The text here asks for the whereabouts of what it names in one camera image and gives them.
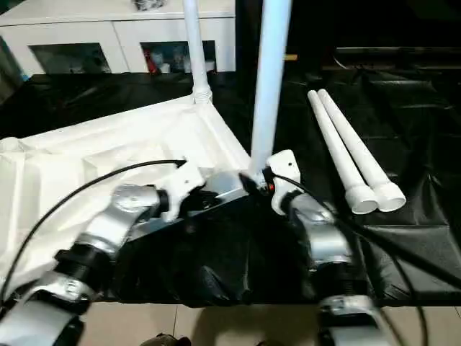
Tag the white plastic table leg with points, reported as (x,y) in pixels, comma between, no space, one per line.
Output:
(197,54)
(270,90)
(356,144)
(338,151)

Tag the white upturned plastic table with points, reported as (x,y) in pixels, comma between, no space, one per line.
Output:
(72,162)

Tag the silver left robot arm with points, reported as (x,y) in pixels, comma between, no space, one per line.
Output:
(108,223)

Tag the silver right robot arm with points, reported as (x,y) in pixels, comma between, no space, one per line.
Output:
(327,245)

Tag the black glossy mat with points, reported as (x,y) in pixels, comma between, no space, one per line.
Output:
(223,259)

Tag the black left robot foot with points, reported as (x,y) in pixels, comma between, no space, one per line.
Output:
(169,340)

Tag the black speaker box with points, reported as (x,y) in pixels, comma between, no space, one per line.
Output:
(309,32)

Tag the black glossy tv stand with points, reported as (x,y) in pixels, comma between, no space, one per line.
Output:
(396,57)

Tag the white glass-door cabinet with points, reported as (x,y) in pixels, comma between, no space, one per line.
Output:
(108,29)

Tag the grey curtain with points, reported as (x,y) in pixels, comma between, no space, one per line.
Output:
(7,68)

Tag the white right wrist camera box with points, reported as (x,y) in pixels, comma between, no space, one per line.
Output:
(284,169)

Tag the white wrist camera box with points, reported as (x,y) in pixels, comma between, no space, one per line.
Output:
(284,169)
(183,184)

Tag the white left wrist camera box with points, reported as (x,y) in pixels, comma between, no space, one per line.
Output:
(183,184)

